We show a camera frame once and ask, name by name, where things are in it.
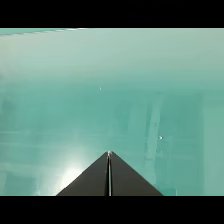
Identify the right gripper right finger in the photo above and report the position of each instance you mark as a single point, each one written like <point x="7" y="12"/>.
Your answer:
<point x="128" y="181"/>

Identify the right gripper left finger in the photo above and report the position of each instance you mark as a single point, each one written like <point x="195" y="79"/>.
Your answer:
<point x="92" y="181"/>

